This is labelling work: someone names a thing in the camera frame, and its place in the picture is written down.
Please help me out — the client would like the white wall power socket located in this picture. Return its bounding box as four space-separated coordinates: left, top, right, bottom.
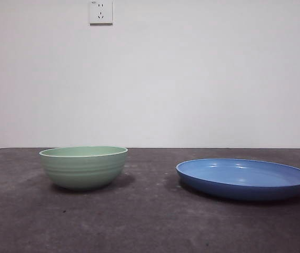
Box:
89 1 114 26

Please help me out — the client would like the blue round plate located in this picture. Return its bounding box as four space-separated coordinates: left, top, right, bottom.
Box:
175 158 300 202

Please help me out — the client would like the green ribbed bowl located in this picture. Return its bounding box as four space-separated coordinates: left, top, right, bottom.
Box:
38 146 128 191

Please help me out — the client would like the dark grey table mat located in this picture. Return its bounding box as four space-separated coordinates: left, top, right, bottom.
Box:
0 147 300 253

